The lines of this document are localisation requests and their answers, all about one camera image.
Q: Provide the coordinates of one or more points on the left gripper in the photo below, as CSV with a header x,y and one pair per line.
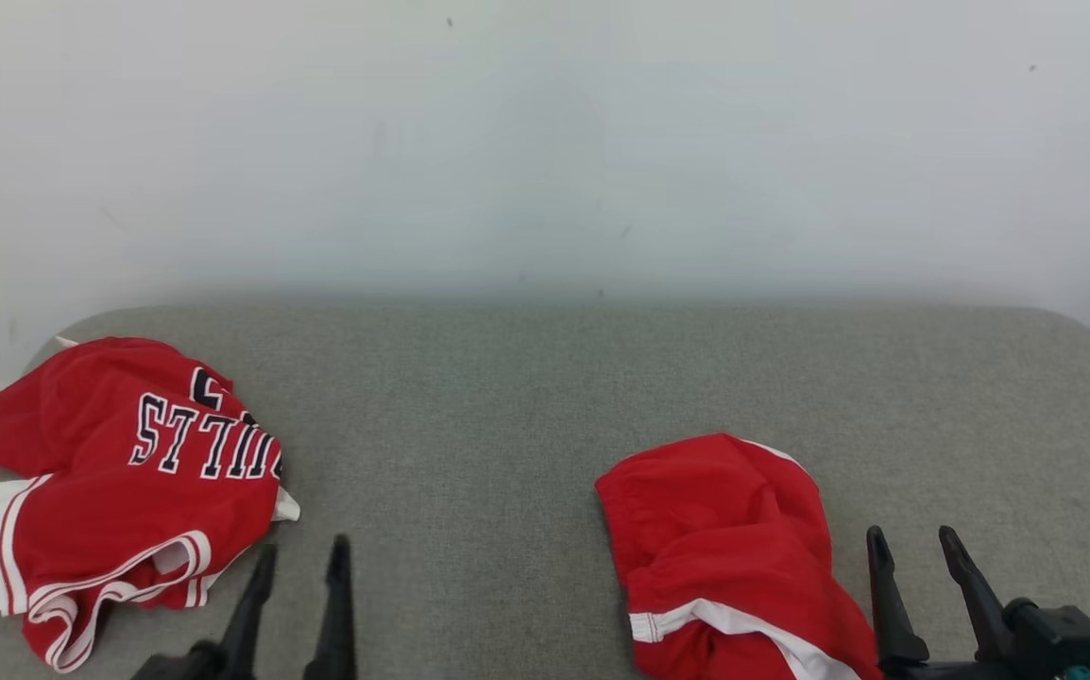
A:
x,y
191,664

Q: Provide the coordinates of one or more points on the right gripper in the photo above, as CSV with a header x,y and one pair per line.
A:
x,y
951,671

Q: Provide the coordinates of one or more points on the red shorts with white stripe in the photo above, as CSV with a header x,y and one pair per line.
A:
x,y
715,529

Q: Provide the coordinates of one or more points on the red jersey with navy lettering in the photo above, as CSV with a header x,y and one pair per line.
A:
x,y
101,491

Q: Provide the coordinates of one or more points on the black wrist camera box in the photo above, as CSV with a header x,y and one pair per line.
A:
x,y
1064,637

